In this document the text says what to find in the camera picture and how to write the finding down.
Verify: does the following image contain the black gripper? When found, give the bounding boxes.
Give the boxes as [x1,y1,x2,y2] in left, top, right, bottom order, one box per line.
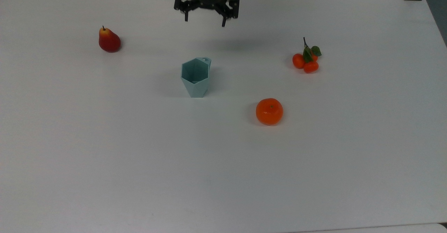
[174,0,241,28]

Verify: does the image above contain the teal hexagonal mug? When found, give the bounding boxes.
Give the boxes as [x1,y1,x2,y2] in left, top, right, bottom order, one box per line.
[181,57,212,98]

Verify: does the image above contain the red pear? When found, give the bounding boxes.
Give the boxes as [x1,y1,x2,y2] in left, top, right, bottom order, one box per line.
[98,26,122,53]

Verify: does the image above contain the large orange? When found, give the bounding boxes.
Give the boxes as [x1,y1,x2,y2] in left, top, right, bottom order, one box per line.
[256,98,284,126]

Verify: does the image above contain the small tangerines with leaves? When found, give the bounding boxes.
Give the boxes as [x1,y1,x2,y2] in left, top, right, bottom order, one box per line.
[292,37,322,74]

